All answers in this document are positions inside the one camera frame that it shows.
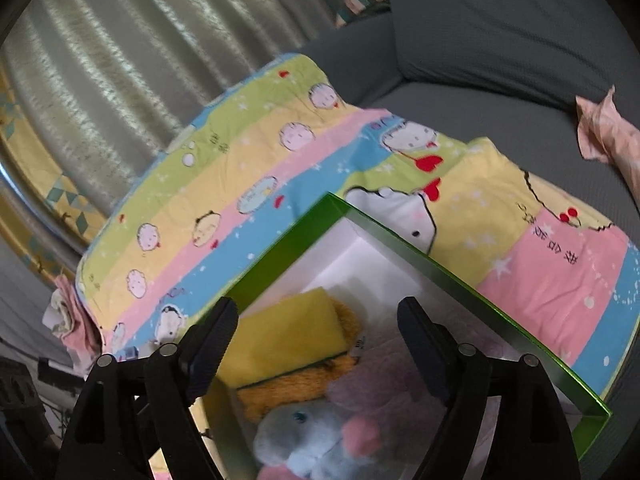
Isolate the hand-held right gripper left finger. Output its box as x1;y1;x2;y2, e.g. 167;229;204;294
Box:
60;296;240;480

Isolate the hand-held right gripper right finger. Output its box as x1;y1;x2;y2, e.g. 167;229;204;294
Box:
396;296;576;480

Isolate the yellow sponge with green pad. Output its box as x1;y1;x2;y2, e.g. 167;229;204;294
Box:
217;287;351;391

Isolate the green box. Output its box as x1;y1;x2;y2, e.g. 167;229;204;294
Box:
200;192;613;480

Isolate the brown fuzzy zip pouch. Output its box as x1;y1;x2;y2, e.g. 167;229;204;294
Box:
235;300;363;423

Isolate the blue elephant plush toy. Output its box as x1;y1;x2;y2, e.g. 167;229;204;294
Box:
252;400;396;480

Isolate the pile of pink clothes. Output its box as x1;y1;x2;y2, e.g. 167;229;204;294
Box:
47;275;103;356

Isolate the printed cartoon blanket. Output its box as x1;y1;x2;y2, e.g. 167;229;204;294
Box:
75;52;640;480

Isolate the grey sofa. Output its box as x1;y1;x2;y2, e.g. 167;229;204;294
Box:
310;0;640;241

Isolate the yellow patterned curtain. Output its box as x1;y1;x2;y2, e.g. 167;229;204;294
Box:
0;80;106;271

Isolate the pink patterned cloth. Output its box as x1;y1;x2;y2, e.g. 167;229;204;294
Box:
575;85;640;191

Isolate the grey sofa cushion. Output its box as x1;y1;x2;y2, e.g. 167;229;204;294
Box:
387;0;640;111

